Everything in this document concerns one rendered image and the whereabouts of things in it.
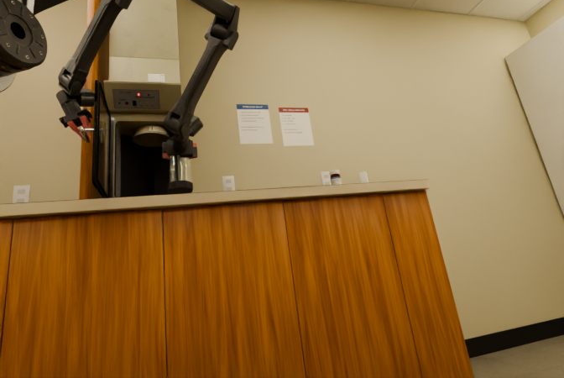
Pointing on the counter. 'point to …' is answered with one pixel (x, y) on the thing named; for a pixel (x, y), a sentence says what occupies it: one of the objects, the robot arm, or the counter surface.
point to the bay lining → (138, 168)
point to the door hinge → (112, 158)
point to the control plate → (136, 98)
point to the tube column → (144, 18)
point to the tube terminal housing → (124, 67)
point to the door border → (96, 142)
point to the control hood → (169, 91)
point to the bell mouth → (150, 135)
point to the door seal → (98, 143)
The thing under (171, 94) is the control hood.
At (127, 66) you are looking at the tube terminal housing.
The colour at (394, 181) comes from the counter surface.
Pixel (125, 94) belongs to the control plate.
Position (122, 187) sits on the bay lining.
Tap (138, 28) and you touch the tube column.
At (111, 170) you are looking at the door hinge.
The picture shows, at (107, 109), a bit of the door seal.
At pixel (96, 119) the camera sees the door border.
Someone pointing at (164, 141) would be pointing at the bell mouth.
